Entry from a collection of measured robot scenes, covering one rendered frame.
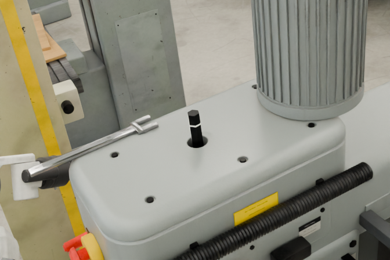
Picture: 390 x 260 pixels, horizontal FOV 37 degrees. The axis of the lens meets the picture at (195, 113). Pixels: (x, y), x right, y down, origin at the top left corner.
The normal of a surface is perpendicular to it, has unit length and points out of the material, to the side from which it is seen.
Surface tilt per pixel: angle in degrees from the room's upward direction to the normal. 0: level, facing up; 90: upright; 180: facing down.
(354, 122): 0
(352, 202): 90
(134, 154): 0
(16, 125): 90
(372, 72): 0
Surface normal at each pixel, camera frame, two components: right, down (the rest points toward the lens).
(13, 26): 0.49, 0.43
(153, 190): -0.12, -0.83
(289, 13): -0.49, 0.53
